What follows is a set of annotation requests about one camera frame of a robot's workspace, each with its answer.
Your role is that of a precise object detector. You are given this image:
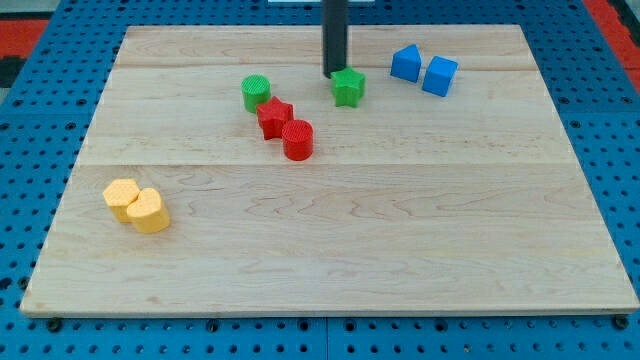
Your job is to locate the red star block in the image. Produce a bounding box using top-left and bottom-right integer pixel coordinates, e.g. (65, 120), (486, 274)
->
(256, 96), (294, 140)

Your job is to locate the blue cube block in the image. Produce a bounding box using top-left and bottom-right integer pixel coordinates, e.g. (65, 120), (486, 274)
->
(422, 56), (459, 97)

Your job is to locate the green star block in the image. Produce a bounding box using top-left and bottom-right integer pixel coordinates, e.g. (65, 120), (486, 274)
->
(331, 66), (366, 108)

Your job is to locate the red cylinder block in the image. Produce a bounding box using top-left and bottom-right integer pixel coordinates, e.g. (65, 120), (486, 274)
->
(281, 120), (314, 161)

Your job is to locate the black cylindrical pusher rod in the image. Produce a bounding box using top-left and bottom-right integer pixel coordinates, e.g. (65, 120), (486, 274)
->
(322, 0), (348, 78)

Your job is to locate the blue triangle block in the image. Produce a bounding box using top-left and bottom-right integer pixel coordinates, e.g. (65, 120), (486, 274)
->
(390, 44), (422, 83)

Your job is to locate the light wooden board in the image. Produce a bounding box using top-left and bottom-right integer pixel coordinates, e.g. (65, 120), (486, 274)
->
(21, 25), (639, 318)

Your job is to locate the yellow heart block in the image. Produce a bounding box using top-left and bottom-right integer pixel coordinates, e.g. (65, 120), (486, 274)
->
(126, 188), (171, 234)

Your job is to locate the green cylinder block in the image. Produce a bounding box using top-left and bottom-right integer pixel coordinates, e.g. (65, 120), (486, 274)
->
(241, 74), (272, 113)

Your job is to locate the yellow hexagon block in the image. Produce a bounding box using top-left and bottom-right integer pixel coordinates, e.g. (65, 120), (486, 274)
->
(102, 178), (141, 223)

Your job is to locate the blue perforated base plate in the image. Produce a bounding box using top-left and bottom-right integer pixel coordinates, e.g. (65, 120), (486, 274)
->
(1, 0), (639, 359)

